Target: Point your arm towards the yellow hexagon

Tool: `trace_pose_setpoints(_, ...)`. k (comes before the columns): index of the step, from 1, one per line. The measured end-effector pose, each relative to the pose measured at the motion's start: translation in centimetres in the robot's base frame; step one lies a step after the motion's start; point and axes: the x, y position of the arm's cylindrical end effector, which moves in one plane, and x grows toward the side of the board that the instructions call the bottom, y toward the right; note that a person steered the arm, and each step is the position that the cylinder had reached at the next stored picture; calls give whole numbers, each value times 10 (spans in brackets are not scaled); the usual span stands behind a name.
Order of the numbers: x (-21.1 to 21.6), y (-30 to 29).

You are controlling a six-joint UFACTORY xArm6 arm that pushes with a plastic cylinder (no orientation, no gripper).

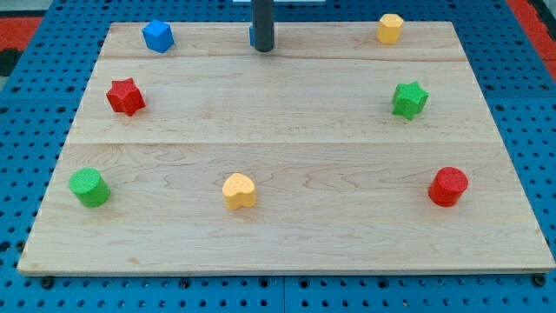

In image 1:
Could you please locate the yellow hexagon block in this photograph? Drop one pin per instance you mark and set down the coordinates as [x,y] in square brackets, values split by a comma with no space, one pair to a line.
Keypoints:
[390,28]

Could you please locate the yellow heart block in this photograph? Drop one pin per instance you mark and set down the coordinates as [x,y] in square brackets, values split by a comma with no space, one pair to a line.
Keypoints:
[239,191]

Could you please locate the light wooden board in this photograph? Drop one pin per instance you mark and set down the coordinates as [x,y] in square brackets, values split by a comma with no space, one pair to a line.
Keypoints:
[342,183]

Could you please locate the hidden blue block behind rod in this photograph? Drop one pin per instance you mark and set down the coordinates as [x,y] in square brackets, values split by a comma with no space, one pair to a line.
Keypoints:
[251,35]

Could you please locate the green star block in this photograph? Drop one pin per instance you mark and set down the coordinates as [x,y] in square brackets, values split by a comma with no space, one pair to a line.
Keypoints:
[409,100]

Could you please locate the red star block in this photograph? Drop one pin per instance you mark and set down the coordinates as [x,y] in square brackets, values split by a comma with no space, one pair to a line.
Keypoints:
[125,97]

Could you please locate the blue cube block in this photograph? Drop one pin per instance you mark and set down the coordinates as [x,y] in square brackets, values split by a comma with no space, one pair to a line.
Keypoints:
[158,36]

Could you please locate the red cylinder block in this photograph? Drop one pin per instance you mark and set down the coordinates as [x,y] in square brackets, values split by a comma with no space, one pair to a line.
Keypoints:
[448,185]

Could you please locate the green cylinder block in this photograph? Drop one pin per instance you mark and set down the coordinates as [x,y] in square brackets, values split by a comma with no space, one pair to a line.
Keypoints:
[89,188]

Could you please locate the blue perforated base panel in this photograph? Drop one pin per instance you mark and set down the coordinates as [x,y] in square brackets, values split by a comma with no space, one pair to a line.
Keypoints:
[40,99]

